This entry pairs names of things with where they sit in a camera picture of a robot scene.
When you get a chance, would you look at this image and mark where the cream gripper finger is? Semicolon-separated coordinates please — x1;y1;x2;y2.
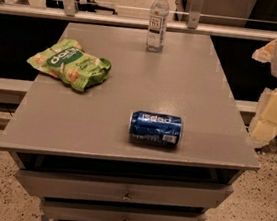
247;88;277;149
252;39;277;63

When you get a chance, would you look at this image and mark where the clear plastic water bottle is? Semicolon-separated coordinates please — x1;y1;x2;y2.
146;0;170;52

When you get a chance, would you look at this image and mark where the blue pepsi can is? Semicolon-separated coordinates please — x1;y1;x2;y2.
129;111;182;146

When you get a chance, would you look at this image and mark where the top grey drawer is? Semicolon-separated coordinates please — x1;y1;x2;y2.
16;170;233;209

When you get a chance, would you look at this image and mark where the green snack chip bag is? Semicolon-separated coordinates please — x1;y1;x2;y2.
27;39;112;92

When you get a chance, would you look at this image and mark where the grey drawer cabinet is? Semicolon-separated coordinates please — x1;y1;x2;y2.
0;24;259;221

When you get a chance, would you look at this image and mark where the middle grey drawer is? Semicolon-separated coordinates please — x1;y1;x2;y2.
41;201;206;221

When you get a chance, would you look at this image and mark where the metal railing frame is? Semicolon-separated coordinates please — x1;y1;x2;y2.
0;0;277;41

